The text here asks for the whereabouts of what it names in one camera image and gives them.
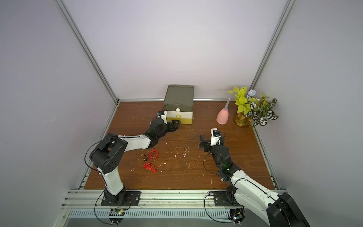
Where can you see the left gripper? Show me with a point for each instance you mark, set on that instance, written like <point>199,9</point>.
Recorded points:
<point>174,127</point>

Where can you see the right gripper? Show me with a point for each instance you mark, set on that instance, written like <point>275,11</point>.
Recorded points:
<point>206,145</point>

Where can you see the cream drawer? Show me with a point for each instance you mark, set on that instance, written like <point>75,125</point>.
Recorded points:
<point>179,115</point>

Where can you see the olive green top drawer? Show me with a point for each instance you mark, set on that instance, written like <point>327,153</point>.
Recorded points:
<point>182,108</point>

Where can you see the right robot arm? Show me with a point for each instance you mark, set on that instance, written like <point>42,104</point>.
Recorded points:
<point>277,210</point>

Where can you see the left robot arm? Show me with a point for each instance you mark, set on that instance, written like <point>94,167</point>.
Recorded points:
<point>107,155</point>

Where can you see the three-tier drawer cabinet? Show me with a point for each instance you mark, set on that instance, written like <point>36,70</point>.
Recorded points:
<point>179,94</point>

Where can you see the red earphones upper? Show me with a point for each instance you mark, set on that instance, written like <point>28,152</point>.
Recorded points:
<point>153,154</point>

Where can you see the red earphones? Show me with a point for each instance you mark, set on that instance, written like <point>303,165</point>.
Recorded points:
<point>153,154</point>
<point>151,167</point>

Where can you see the red earphones lower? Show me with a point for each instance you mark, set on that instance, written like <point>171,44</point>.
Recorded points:
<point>151,167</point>

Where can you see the pink vase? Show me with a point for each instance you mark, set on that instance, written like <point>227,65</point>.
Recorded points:
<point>223,114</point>

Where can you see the potted green plant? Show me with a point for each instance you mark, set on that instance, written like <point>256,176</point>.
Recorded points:
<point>252,110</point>

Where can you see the right controller board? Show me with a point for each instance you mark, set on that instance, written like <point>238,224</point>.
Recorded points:
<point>237,215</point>

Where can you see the controller board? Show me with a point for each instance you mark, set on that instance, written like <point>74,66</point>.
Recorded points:
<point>237,215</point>
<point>116,216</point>

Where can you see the left controller board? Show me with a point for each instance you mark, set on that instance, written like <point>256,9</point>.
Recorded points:
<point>116,216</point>

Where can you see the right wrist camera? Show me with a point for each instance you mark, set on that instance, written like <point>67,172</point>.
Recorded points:
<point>215,137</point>

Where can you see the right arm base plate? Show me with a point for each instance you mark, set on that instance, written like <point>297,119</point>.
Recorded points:
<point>223,199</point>

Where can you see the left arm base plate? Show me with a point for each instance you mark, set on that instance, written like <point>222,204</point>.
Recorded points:
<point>123,198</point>

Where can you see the aluminium mounting rail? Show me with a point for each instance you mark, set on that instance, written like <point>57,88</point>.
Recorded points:
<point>141,199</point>

